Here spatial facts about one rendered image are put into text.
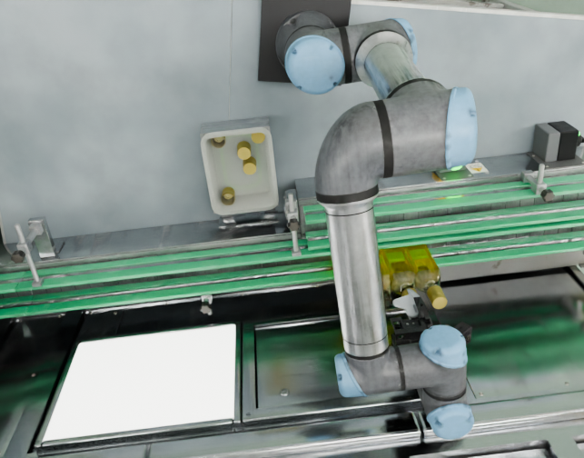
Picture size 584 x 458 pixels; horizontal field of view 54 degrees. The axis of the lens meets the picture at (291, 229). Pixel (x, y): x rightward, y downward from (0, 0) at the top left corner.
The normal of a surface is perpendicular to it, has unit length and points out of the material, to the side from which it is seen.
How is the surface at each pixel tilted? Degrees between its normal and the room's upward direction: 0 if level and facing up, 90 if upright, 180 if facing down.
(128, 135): 0
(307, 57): 9
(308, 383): 91
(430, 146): 3
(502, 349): 92
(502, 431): 90
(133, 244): 90
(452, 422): 0
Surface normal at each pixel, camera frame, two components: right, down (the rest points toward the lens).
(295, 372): -0.08, -0.87
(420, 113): -0.08, -0.36
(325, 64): -0.08, 0.52
